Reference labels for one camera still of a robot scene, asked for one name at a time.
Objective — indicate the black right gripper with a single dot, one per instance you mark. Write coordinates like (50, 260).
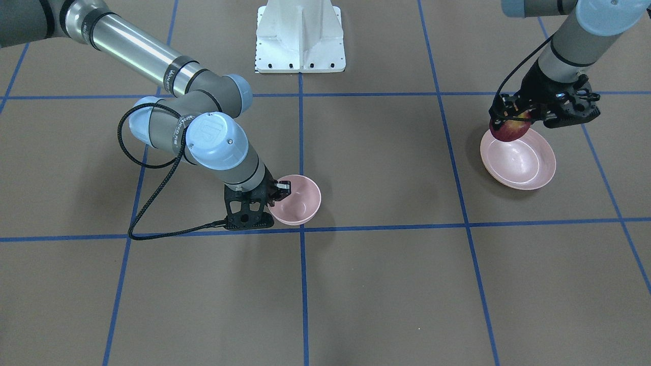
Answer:
(272, 193)

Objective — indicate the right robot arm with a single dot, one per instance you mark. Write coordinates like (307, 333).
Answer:
(194, 117)

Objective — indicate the red apple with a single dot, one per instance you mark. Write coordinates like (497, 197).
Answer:
(508, 130)

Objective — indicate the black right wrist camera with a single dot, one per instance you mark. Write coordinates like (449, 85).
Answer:
(245, 216)

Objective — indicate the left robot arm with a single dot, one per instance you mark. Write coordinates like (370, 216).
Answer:
(589, 30)

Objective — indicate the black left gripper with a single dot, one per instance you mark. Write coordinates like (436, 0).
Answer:
(533, 87)

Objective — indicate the pink plate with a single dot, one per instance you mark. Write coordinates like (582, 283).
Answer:
(528, 163)

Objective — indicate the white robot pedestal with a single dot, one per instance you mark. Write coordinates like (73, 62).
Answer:
(299, 37)

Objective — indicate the pink bowl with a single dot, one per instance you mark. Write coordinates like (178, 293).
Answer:
(301, 205)

